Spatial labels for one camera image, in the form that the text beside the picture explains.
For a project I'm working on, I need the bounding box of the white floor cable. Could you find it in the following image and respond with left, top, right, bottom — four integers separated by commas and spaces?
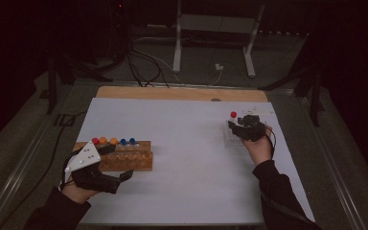
133, 35, 225, 87

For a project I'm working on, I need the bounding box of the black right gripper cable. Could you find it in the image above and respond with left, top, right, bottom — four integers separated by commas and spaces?
264, 125, 278, 161

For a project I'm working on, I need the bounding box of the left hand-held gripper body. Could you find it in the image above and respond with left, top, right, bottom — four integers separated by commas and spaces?
63, 140, 123, 195

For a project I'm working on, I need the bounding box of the white table mat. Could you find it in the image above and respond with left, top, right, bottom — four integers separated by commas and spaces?
76, 97, 316, 226

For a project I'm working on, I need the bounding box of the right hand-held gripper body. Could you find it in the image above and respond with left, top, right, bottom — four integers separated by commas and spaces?
235, 119, 268, 143

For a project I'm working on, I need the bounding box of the white metal stand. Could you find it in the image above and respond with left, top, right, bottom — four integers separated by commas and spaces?
172, 0, 266, 80

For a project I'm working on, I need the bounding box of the black floor stand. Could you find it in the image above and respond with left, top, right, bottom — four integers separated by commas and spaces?
38, 47, 115, 116
258, 32, 325, 127

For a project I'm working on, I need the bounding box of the wooden test tube rack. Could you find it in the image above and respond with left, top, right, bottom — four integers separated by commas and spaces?
73, 140, 154, 173

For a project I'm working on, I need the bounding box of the person's right hand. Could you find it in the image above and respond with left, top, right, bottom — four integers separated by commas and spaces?
242, 126, 275, 167

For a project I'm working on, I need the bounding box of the black floor cable bundle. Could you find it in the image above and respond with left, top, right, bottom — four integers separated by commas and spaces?
125, 47, 171, 89

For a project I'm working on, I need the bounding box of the metal floor rail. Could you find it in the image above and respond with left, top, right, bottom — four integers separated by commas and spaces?
0, 83, 78, 230
296, 94, 368, 230

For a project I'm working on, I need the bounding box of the black power strip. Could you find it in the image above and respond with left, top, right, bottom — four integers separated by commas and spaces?
258, 29, 310, 37

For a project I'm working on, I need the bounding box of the person's left hand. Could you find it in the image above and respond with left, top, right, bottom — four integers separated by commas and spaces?
60, 179, 102, 205

